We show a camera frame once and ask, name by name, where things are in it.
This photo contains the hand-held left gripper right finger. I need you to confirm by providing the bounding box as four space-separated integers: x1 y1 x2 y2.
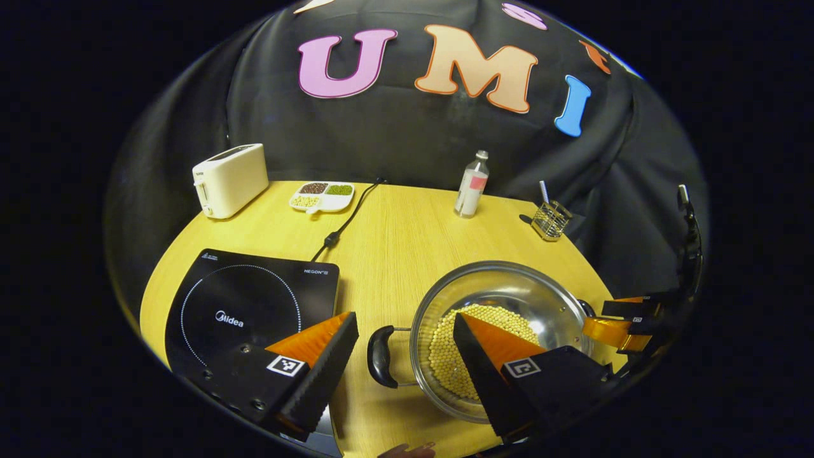
453 312 621 444

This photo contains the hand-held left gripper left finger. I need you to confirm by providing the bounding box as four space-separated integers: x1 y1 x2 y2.
188 311 360 443

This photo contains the stainless steel pot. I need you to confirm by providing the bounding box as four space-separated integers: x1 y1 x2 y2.
367 260 598 424

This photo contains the black induction cooktop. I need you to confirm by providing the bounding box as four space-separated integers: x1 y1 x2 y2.
165 248 344 457

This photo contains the heap of yellow beans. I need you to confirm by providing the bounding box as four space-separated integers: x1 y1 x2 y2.
427 304 541 401

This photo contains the white divided bean dish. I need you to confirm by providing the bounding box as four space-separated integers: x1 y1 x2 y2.
289 181 355 215

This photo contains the clear bottle with pink label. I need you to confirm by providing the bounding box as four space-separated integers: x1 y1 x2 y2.
453 150 490 219

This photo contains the white toaster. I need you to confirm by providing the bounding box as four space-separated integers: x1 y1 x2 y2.
192 143 270 220

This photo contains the wire mesh holder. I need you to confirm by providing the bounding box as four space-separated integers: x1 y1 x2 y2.
531 200 572 242

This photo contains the black power cable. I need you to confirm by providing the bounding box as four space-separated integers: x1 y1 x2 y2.
310 178 387 263

